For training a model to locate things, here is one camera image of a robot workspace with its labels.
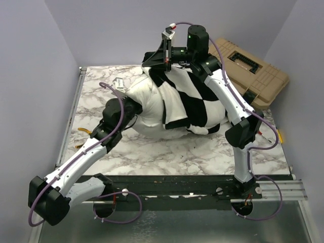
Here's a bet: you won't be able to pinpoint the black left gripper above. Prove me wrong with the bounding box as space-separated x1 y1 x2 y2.
118 89 156 132

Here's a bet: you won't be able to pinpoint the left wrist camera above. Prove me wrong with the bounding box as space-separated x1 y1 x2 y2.
112 77 127 99

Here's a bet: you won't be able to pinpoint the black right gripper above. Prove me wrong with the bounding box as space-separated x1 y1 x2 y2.
141 37 195 73

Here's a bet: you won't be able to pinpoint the yellow handled pliers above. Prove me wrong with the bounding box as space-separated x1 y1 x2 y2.
74 127 92 149

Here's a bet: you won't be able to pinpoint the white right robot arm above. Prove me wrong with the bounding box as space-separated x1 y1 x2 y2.
130 44 258 198

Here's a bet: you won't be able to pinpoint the black front mounting rail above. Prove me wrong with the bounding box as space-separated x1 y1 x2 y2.
83 173 271 212

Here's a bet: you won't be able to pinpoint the white pillow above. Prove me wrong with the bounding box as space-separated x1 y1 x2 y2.
126 76 190 139

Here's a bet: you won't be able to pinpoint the aluminium left side rail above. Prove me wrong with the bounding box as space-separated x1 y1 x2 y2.
55 66 88 168

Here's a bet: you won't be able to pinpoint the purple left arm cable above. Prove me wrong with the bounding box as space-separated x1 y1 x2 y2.
28 82 143 227

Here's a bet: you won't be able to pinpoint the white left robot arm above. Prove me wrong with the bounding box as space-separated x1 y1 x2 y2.
28 97 143 226

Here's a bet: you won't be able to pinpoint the black and white checkered pillowcase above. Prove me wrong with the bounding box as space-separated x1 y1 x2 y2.
142 66 227 135

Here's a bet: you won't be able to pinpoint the tan plastic toolbox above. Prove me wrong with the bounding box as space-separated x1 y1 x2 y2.
209 38 289 110

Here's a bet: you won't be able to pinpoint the blue handled screwdriver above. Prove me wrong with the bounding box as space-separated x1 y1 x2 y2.
258 131 273 143

